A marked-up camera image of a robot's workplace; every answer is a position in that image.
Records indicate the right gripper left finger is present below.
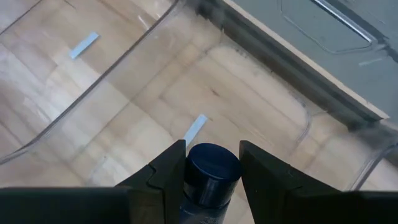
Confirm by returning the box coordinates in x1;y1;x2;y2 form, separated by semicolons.
116;139;187;224

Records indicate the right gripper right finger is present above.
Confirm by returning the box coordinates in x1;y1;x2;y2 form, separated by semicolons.
239;139;340;224

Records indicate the black pouch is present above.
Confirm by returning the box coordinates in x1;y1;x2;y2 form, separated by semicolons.
179;142;243;224

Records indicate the blue tape strip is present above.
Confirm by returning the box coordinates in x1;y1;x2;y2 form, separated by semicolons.
182;113;208;147
68;30;100;60

